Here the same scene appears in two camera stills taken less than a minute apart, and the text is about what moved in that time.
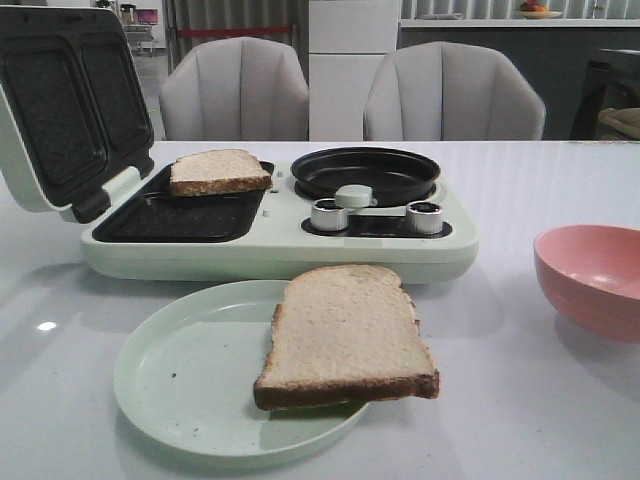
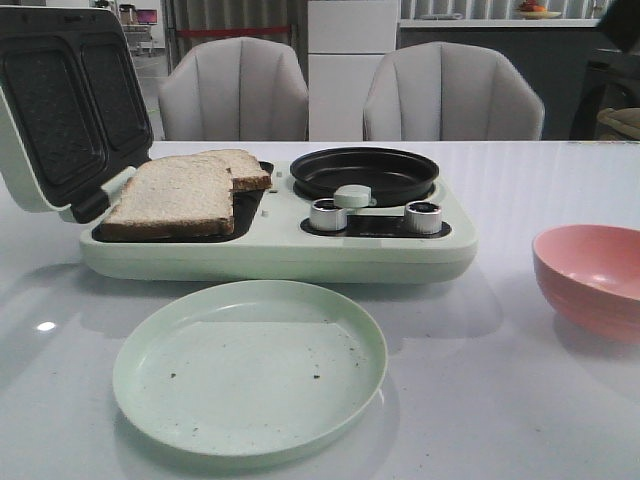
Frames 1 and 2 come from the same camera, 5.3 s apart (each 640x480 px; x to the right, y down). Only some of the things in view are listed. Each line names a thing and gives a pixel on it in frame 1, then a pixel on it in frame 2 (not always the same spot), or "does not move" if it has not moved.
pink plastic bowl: (590, 275) does not move
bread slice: (217, 171) does not move
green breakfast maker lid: (73, 115) does not move
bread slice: (345, 334) -> (173, 197)
